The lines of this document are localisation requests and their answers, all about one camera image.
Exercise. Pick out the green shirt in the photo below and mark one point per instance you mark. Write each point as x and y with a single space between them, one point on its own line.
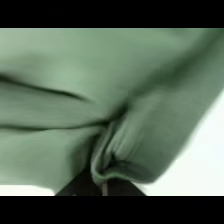
83 73

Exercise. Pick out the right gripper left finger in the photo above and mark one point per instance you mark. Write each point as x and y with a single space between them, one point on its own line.
81 186

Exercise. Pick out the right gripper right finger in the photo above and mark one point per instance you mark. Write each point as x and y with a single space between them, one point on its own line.
123 188

